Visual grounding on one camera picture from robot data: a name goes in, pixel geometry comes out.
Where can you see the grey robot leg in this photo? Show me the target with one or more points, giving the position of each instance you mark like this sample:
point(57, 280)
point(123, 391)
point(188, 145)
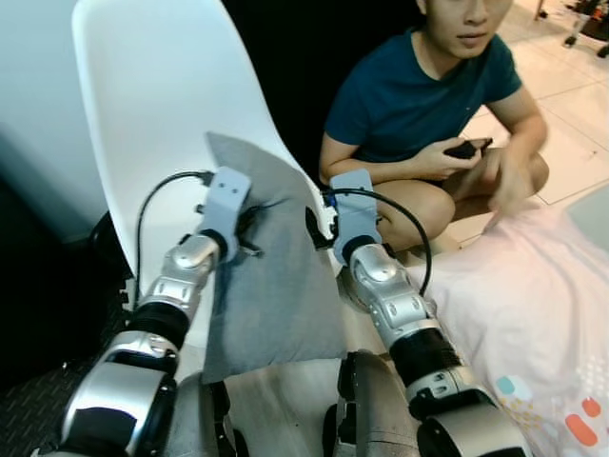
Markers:
point(376, 409)
point(205, 419)

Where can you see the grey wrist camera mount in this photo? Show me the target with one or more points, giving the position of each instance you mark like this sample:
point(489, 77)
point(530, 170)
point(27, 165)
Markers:
point(354, 214)
point(225, 205)

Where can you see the person's right hand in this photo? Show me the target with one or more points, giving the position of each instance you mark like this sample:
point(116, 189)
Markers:
point(447, 164)

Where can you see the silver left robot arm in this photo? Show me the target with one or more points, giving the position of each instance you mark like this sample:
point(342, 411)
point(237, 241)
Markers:
point(171, 286)

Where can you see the person's right forearm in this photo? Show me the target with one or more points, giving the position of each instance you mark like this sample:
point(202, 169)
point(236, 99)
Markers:
point(376, 162)

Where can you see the black office chair base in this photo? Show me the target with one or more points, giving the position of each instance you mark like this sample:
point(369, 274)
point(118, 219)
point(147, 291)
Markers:
point(590, 24)

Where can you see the grey right robot leg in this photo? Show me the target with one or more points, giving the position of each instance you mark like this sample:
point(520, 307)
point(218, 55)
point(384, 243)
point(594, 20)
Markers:
point(376, 409)

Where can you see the grey fabric pillow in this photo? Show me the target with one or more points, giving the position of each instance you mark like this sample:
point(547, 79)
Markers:
point(276, 295)

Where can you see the person in blue t-shirt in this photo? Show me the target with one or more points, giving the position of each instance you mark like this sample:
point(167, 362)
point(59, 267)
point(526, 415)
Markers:
point(409, 95)

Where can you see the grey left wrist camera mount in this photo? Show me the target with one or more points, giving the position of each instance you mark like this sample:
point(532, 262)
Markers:
point(225, 205)

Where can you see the black handheld controller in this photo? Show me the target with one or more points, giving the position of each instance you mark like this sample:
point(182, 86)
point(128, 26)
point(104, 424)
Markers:
point(466, 149)

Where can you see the white plastic chair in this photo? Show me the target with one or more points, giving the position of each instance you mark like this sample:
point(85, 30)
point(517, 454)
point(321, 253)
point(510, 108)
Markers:
point(152, 95)

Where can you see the person's left hand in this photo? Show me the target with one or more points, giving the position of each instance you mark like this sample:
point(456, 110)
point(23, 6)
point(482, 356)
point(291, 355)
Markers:
point(509, 179)

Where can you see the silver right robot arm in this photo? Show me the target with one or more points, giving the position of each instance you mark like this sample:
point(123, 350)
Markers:
point(395, 305)

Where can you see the bed with cream sheet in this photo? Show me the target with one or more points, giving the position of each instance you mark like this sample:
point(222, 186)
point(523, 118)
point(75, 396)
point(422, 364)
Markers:
point(533, 305)

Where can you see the person's left forearm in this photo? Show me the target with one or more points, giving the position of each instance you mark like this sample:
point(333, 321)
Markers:
point(521, 119)

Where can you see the grey left robot leg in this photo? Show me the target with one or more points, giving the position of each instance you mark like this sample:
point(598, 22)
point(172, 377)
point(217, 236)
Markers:
point(205, 419)

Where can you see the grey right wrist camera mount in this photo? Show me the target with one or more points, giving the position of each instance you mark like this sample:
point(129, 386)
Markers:
point(354, 214)

